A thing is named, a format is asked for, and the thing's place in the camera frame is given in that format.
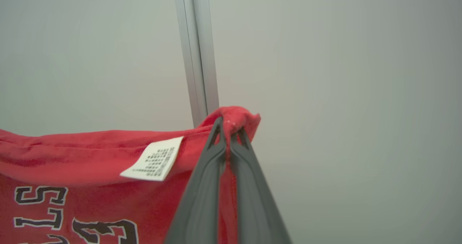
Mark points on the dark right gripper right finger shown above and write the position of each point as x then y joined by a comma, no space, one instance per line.
252,200

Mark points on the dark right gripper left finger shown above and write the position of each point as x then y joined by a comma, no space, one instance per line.
205,193

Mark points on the red white printed t-shirt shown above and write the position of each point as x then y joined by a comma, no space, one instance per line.
90,157

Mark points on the grey partition joint post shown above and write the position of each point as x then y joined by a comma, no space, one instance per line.
196,56

